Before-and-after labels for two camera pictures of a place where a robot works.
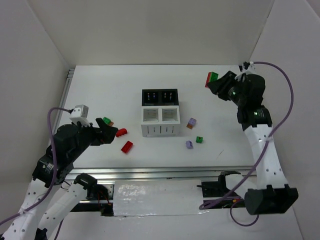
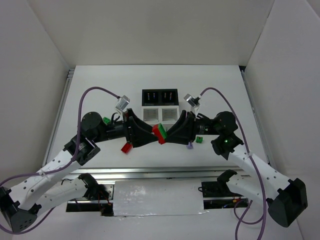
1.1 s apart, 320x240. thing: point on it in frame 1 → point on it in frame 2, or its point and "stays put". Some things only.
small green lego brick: (199, 139) stays put
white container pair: (157, 121) stays put
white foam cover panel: (158, 197) stays put
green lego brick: (214, 76) → (162, 131)
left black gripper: (99, 133) → (128, 130)
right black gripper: (225, 85) → (191, 128)
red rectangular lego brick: (126, 148) stays put
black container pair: (160, 97) stays put
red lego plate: (208, 79) → (156, 130)
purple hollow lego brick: (189, 144) stays put
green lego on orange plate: (107, 120) stays put
